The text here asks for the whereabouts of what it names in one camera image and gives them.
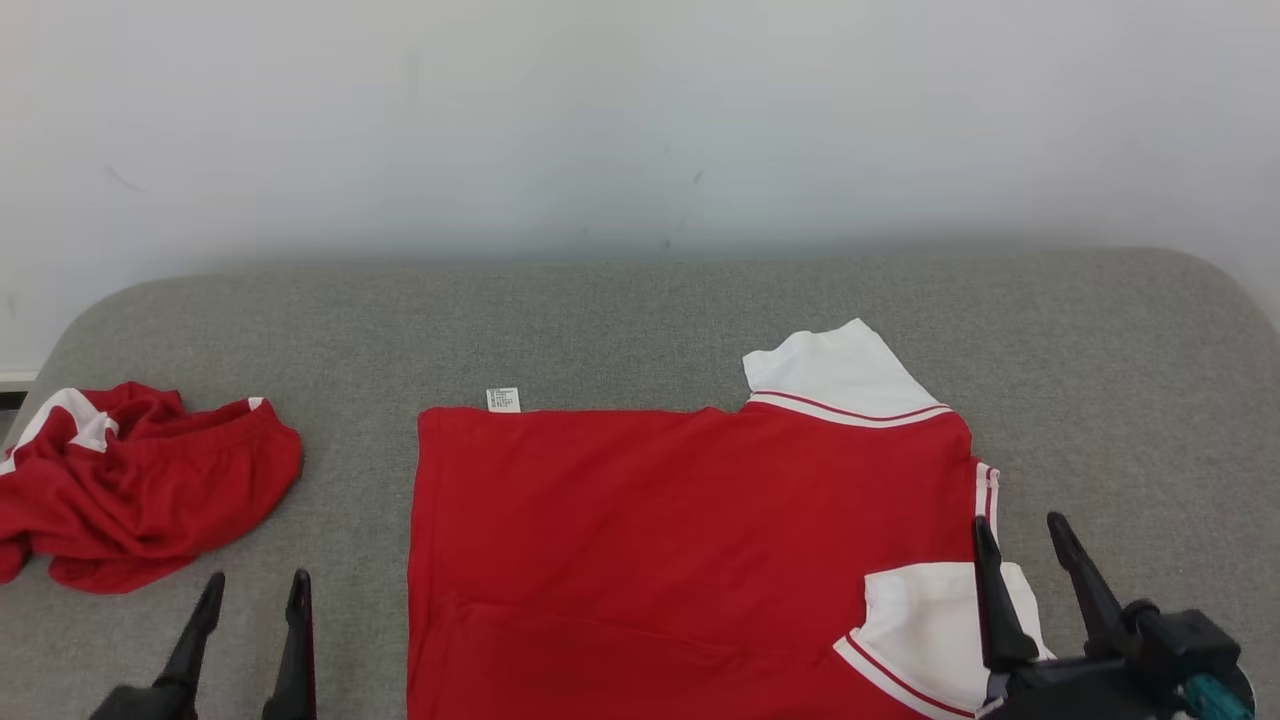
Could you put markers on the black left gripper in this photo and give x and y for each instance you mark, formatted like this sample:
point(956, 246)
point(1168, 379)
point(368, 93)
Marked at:
point(145, 705)

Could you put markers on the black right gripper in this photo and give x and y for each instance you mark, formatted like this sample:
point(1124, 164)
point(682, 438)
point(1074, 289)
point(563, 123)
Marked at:
point(1090, 692)

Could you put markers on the plain red garment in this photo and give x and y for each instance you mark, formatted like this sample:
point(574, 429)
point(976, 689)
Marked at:
point(170, 480)

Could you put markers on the red white-sleeved lettered T-shirt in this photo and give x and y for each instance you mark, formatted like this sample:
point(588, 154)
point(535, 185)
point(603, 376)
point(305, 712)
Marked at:
point(650, 520)

